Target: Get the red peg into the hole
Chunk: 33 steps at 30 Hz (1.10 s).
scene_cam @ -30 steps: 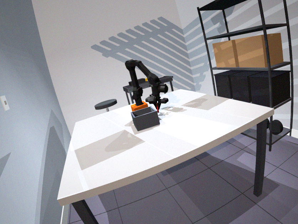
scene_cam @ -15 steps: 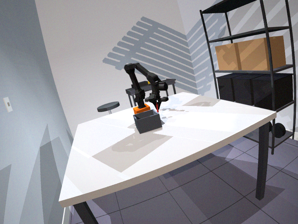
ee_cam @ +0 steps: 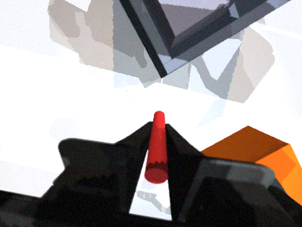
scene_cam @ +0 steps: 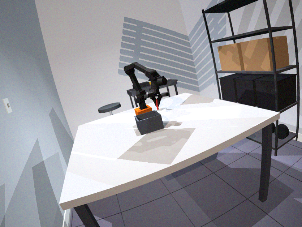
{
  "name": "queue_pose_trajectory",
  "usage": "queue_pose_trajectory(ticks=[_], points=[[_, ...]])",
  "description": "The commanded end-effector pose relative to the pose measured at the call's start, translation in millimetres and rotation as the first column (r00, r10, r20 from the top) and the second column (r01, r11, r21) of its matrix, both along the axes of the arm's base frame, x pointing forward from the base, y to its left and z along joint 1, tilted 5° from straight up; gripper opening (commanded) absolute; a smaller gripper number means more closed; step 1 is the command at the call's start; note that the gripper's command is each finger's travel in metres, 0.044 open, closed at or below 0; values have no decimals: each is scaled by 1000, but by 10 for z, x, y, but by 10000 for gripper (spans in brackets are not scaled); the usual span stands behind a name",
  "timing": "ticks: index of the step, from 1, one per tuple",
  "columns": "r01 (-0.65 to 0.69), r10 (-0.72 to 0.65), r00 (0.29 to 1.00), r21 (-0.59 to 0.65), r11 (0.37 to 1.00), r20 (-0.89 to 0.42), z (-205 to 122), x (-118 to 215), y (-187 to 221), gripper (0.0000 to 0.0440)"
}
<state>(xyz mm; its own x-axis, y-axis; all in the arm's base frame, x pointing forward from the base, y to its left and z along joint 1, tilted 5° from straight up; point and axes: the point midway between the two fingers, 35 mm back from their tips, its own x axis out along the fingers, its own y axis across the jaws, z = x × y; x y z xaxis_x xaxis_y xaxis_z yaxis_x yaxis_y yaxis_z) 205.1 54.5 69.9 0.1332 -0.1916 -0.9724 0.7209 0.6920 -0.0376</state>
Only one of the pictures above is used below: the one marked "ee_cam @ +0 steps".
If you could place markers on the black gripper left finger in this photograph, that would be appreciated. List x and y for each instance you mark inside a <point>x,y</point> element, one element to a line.
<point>124,158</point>

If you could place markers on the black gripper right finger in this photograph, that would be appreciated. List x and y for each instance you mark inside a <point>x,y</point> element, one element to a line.
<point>187,167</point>

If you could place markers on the red peg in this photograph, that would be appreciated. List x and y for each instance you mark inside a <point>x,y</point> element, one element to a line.
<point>156,168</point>

